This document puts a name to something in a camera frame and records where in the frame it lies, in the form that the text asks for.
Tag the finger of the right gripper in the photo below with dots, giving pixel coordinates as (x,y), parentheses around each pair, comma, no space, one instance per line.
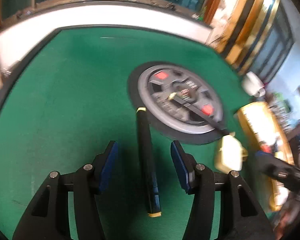
(273,167)

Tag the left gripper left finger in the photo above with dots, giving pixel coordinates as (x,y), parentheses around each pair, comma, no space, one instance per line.
(47,215)

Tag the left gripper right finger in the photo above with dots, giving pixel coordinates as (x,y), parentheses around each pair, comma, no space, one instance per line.
(242,217)

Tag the black marker yellow cap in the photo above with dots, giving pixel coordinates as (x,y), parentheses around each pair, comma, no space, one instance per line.
(147,164)

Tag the yellow-edged white tray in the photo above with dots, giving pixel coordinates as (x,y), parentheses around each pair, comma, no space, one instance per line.
(263,132)

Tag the cream yellow box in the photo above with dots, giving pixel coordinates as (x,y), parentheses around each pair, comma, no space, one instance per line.
(229,154)

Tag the white ceramic mug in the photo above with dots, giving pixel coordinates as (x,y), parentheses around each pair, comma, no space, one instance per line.
(252,85)

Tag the black gold pen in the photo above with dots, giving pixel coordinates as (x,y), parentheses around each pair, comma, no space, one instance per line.
(216,125)

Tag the round table control panel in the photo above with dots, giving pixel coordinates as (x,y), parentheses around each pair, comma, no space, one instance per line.
(151,83)

